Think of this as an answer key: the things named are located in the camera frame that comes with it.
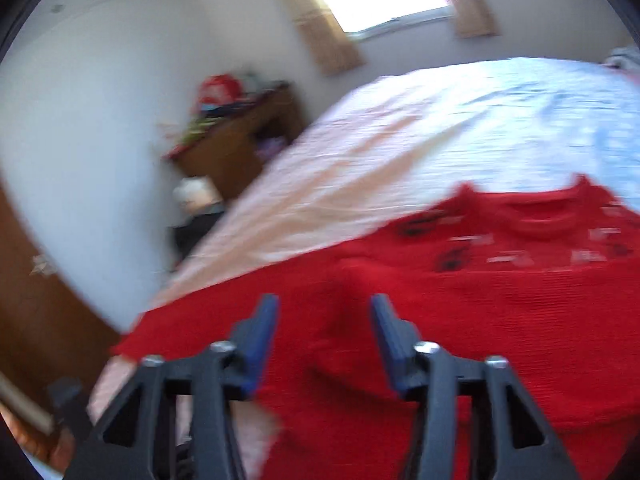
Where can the green cloth on desk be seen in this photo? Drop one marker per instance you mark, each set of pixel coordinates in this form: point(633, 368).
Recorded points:
point(197, 128)

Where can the beige curtain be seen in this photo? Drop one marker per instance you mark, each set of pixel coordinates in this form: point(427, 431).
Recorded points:
point(473, 19)
point(332, 50)

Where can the left beige curtain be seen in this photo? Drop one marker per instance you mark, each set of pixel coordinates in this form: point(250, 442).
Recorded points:
point(332, 50)

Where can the red knitted sweater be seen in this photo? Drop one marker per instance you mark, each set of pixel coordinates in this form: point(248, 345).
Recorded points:
point(548, 280)

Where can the pink blue dotted bedsheet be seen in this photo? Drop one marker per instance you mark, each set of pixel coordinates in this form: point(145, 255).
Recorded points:
point(400, 146)

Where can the white paper shopping bag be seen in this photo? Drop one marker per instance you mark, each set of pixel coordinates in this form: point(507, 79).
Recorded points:
point(196, 194)

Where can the brown wooden door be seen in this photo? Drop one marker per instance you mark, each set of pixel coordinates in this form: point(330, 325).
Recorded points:
point(47, 333)

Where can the black clothes pile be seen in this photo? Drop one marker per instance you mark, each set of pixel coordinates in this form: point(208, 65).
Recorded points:
point(185, 237)

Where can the brown wooden desk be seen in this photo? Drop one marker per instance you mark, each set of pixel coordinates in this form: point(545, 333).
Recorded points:
point(227, 152)

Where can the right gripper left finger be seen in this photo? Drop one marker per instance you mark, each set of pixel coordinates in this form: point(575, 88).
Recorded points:
point(135, 438)

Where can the red gift bag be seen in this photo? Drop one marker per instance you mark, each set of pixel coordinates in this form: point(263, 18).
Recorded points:
point(218, 90)

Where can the right beige curtain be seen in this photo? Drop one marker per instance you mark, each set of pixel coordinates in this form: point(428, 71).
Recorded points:
point(473, 19)

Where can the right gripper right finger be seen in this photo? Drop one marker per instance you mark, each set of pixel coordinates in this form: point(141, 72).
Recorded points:
point(510, 437)

